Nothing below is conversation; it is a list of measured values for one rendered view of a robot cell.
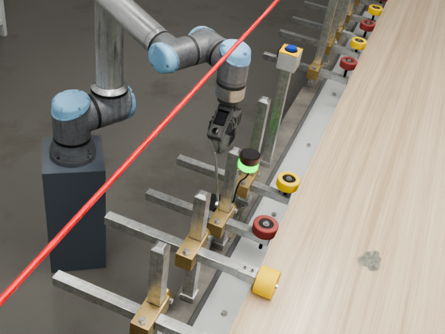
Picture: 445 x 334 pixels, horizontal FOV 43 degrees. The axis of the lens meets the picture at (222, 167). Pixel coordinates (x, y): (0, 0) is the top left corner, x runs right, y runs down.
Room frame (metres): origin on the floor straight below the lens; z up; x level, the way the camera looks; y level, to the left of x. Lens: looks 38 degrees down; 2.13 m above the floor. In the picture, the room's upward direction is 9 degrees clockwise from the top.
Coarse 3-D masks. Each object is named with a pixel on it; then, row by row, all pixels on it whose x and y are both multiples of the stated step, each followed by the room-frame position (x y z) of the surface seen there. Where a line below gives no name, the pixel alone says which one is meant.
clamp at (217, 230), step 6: (234, 204) 1.41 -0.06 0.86; (216, 210) 1.36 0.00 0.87; (234, 210) 1.39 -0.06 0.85; (216, 216) 1.33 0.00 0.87; (222, 216) 1.33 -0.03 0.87; (228, 216) 1.34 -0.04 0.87; (210, 222) 1.30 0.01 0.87; (222, 222) 1.31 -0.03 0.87; (210, 228) 1.29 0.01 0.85; (216, 228) 1.29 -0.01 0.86; (222, 228) 1.29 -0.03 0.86; (216, 234) 1.28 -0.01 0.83; (222, 234) 1.30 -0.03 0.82
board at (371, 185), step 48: (432, 0) 3.49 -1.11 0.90; (384, 48) 2.69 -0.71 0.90; (432, 48) 2.79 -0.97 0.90; (384, 96) 2.21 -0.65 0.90; (432, 96) 2.28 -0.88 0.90; (336, 144) 1.79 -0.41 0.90; (384, 144) 1.84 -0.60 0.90; (432, 144) 1.89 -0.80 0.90; (336, 192) 1.51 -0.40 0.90; (384, 192) 1.55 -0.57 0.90; (432, 192) 1.59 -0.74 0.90; (288, 240) 1.24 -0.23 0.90; (336, 240) 1.28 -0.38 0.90; (384, 240) 1.31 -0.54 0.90; (432, 240) 1.35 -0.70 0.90; (288, 288) 1.05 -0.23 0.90; (336, 288) 1.08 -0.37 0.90; (384, 288) 1.11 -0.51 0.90; (432, 288) 1.14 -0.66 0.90
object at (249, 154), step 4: (248, 148) 1.38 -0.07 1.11; (244, 152) 1.36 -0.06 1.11; (248, 152) 1.36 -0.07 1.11; (252, 152) 1.37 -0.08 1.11; (256, 152) 1.37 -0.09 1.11; (244, 156) 1.34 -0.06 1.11; (248, 156) 1.35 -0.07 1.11; (252, 156) 1.35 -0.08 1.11; (256, 156) 1.35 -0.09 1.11; (236, 168) 1.35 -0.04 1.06; (236, 172) 1.35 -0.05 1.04; (240, 180) 1.36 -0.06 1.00; (236, 188) 1.37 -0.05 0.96; (232, 200) 1.37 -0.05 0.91
